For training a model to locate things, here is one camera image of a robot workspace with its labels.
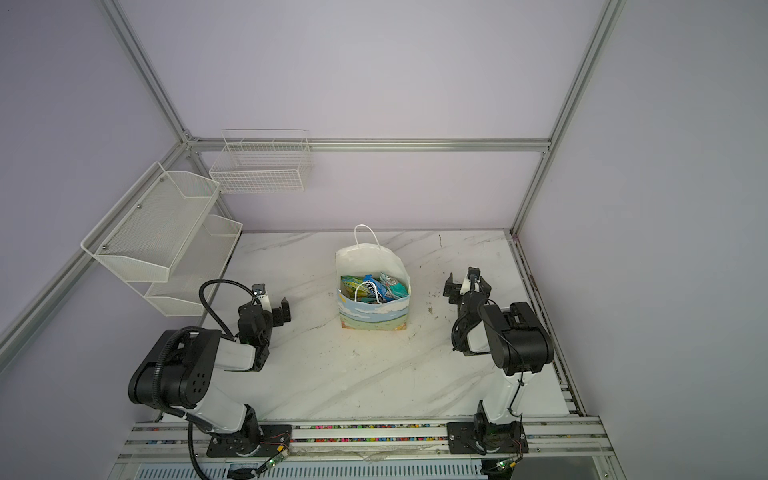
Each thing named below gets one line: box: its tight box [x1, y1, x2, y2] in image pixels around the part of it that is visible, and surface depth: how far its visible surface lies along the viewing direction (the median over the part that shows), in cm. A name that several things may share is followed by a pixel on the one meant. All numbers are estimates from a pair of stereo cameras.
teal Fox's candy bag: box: [379, 272, 409, 299], surface depth 85 cm
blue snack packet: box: [364, 274, 394, 302], surface depth 84 cm
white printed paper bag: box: [336, 243, 411, 331], surface depth 84 cm
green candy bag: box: [340, 275, 370, 301], surface depth 89 cm
